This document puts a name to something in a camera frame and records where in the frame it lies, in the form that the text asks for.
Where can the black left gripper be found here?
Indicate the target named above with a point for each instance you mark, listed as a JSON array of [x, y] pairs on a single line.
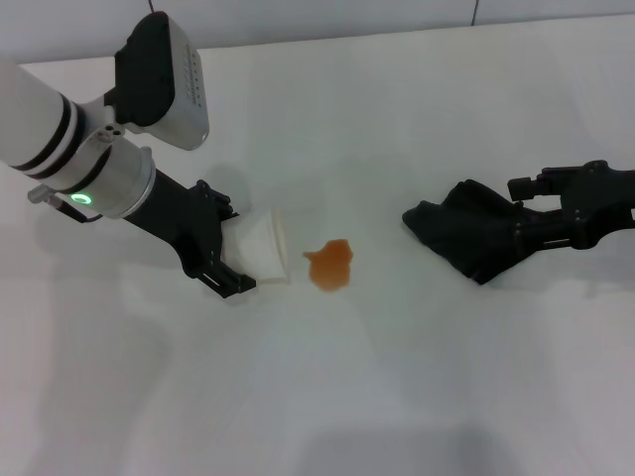
[[183, 223]]

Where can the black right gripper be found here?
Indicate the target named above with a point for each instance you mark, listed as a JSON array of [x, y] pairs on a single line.
[[602, 203]]

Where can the white paper cup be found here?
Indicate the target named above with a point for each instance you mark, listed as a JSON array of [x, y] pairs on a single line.
[[263, 248]]

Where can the dark blue rag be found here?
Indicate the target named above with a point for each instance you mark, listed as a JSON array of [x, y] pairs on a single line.
[[461, 228]]

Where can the brown water stain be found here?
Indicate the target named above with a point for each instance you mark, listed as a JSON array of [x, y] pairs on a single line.
[[332, 265]]

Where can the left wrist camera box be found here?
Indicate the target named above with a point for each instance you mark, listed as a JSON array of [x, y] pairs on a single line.
[[159, 84]]

